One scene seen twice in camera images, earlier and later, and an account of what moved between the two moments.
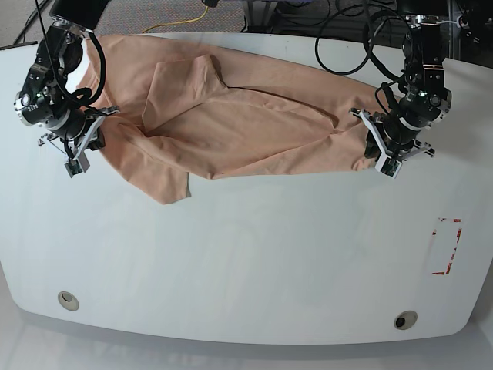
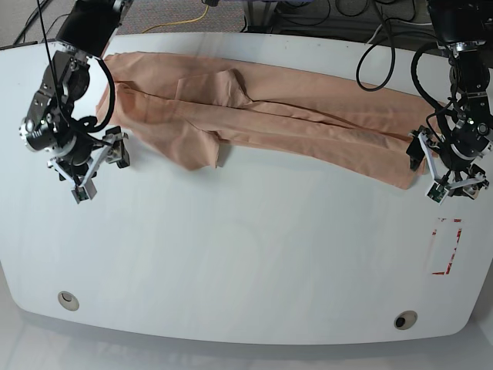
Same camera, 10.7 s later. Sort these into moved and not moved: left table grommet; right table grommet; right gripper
Moved: right gripper
Not moved: right table grommet; left table grommet
